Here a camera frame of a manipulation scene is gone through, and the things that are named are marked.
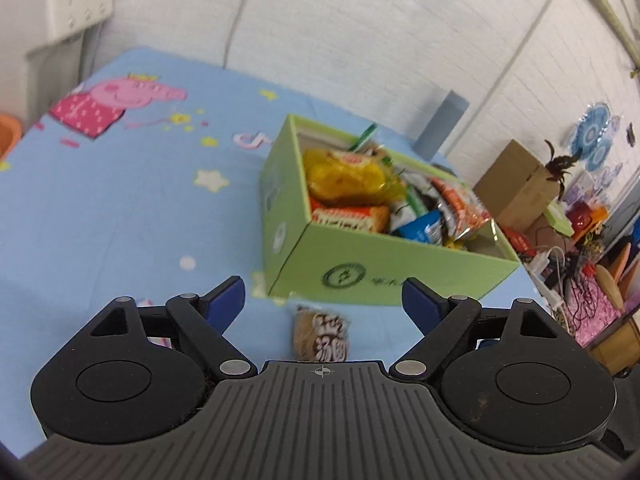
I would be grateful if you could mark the blue snack packet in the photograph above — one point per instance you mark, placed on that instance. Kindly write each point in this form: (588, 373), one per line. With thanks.
(420, 227)

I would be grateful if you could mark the yellow clear snack packet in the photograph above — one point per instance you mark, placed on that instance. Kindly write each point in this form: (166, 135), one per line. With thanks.
(345, 180)

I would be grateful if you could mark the red fried snack packet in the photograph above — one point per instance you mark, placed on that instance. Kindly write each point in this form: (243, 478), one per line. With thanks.
(350, 217)

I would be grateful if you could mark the brown cardboard box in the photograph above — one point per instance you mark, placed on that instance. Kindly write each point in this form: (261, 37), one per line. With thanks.
(515, 185)

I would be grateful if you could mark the green snack packet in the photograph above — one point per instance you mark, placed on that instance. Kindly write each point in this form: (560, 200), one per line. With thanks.
(367, 135)

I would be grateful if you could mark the brown snack packet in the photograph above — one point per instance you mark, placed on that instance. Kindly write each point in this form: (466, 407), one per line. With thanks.
(320, 335)

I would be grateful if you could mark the dark red potted plant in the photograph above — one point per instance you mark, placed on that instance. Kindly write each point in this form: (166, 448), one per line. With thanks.
(562, 167)

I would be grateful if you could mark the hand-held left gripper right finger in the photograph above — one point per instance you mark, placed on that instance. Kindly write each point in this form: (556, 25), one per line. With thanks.
(420, 305)

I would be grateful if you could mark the orange stool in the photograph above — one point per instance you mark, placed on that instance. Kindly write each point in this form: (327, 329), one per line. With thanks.
(9, 135)

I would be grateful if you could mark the light green cardboard box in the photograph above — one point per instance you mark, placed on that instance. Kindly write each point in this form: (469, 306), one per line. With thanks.
(400, 270)

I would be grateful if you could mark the silver orange snack packet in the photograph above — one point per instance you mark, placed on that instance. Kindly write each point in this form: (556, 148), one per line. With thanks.
(460, 205)

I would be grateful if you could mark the blue cartoon printed tablecloth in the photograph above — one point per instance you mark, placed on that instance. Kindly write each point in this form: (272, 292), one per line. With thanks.
(125, 210)

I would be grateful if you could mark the medium blue paper fan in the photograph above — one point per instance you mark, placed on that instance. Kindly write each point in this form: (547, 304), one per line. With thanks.
(600, 155)

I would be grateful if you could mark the green cookie packet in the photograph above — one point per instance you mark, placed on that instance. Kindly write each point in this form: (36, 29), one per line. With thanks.
(410, 195)

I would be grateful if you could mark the pink patterned cloth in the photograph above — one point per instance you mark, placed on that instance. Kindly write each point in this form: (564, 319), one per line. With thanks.
(597, 315)

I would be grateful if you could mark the flat light green box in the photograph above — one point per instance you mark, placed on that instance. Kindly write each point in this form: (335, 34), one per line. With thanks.
(560, 217)

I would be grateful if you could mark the white power strip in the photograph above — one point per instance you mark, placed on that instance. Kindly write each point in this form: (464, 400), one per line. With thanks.
(545, 280)

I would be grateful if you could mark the green ceiling pipe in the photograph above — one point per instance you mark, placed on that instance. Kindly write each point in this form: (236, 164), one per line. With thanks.
(600, 0)

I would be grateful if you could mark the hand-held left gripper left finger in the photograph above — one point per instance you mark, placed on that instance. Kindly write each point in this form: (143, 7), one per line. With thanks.
(227, 300)

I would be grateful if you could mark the large blue paper fan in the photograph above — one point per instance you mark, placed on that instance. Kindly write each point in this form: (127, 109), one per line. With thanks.
(590, 127)

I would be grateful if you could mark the grey cylindrical bottle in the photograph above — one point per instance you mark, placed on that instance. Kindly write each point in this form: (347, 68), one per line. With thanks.
(442, 122)

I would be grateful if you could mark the white water dispenser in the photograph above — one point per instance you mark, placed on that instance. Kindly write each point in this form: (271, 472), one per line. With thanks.
(75, 0)

